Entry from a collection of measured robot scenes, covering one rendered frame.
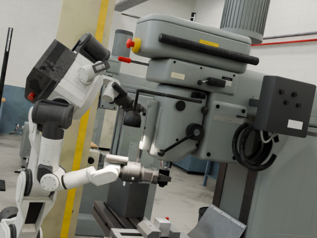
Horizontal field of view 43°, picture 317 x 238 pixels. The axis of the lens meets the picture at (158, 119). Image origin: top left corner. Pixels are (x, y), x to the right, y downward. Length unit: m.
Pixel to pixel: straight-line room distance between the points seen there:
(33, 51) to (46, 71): 8.83
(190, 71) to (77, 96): 0.51
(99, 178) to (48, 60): 0.56
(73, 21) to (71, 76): 1.58
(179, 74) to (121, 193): 0.82
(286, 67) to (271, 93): 6.39
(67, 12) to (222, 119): 1.98
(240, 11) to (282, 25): 6.54
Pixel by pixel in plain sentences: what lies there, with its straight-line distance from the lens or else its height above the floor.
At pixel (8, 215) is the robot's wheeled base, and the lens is 2.55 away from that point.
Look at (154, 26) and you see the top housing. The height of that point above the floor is 1.83.
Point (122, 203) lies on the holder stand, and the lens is 2.16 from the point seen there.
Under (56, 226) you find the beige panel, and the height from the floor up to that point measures 0.35.
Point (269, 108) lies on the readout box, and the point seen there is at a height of 1.60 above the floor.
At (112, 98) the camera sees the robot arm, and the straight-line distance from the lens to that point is 2.19.
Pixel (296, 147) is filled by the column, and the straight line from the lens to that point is 1.89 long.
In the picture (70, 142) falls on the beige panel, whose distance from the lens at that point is 3.41.
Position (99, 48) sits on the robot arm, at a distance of 1.99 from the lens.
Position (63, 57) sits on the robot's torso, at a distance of 1.87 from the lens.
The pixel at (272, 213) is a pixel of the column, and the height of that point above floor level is 1.16.
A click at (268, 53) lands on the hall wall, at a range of 8.47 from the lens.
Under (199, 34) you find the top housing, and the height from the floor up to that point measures 1.84.
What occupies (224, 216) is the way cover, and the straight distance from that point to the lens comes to 2.00.
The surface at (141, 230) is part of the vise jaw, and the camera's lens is 1.74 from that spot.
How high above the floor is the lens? 1.57
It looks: 3 degrees down
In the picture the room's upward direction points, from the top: 10 degrees clockwise
